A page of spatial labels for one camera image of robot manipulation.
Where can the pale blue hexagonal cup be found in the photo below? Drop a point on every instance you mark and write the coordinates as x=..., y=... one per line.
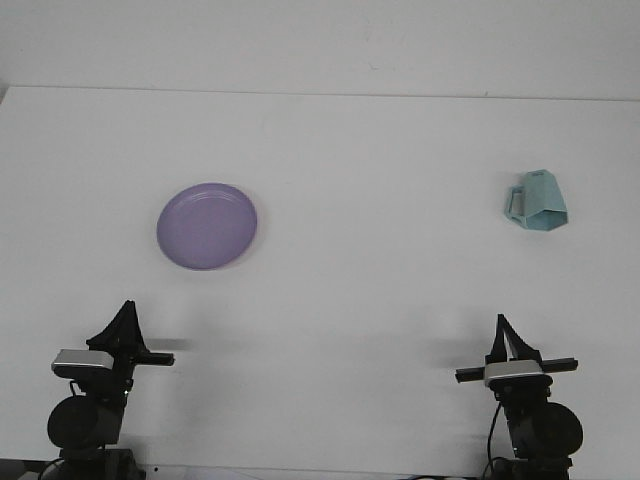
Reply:
x=542, y=200

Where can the purple round plate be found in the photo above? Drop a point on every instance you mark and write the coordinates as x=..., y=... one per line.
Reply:
x=207, y=227

